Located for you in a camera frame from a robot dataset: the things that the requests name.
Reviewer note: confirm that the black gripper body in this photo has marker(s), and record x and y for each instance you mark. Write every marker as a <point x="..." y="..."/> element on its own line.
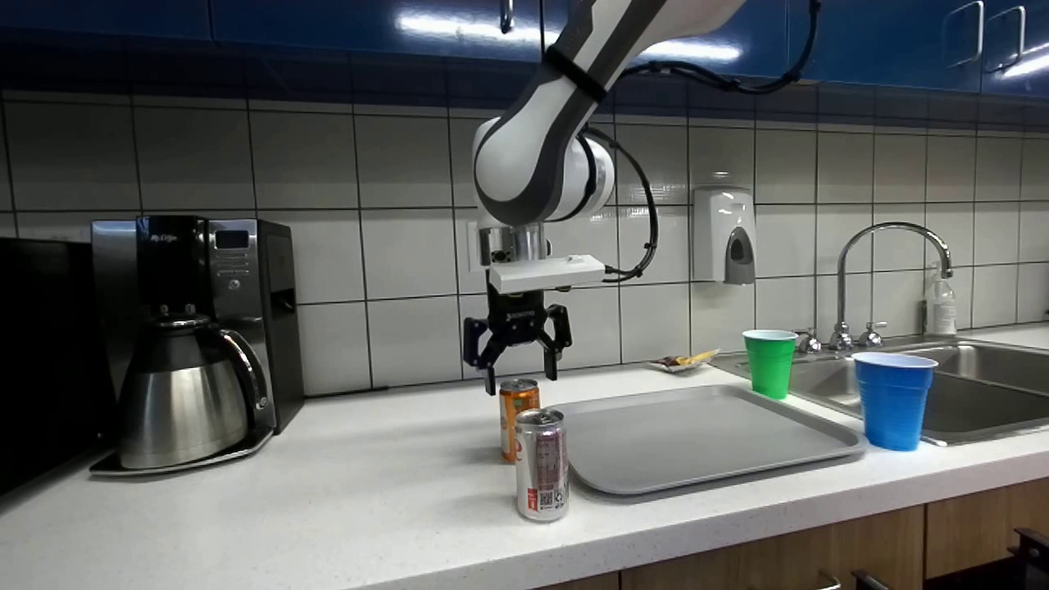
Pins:
<point x="517" y="315"/>

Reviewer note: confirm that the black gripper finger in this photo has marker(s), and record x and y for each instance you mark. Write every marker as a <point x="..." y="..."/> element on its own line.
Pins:
<point x="553" y="331"/>
<point x="484" y="342"/>

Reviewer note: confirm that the orange Fanta can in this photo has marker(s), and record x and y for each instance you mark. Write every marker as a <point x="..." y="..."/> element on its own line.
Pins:
<point x="517" y="398"/>

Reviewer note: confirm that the silver Diet Coke can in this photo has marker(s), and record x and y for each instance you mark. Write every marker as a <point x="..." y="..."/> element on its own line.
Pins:
<point x="543" y="467"/>

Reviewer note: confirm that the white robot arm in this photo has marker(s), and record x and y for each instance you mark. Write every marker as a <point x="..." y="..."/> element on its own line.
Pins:
<point x="537" y="164"/>

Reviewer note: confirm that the grey plastic tray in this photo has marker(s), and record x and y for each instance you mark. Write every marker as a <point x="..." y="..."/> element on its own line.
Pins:
<point x="698" y="436"/>

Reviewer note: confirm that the small dish with sponge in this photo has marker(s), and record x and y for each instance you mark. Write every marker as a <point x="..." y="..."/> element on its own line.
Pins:
<point x="687" y="362"/>

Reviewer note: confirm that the white soap dispenser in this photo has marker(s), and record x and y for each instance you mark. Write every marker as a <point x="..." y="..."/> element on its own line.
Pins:
<point x="727" y="242"/>

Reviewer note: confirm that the green plastic cup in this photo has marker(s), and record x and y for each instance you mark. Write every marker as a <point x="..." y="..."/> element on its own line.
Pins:
<point x="772" y="362"/>

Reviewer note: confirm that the black coffee maker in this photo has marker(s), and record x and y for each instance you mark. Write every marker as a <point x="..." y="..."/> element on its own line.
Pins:
<point x="235" y="270"/>

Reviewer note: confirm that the steel coffee carafe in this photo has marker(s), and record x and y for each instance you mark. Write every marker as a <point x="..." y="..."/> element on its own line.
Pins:
<point x="193" y="395"/>

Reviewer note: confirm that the blue plastic cup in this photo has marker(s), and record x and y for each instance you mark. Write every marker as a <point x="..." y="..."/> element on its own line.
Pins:
<point x="894" y="398"/>

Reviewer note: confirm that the clear soap bottle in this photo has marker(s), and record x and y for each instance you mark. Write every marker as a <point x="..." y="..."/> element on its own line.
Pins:
<point x="941" y="309"/>

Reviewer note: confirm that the blue upper cabinets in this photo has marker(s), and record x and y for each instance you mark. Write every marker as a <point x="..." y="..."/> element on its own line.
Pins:
<point x="944" y="60"/>

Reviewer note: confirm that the stainless steel sink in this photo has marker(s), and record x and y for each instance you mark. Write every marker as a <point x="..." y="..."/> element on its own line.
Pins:
<point x="982" y="393"/>

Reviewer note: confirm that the black microwave oven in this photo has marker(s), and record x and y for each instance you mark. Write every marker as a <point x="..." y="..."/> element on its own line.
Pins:
<point x="57" y="398"/>

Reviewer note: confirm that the wooden lower cabinets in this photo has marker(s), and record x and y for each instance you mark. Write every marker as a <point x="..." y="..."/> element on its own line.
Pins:
<point x="969" y="543"/>

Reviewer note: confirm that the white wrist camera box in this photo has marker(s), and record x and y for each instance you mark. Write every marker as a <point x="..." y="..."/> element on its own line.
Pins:
<point x="543" y="272"/>

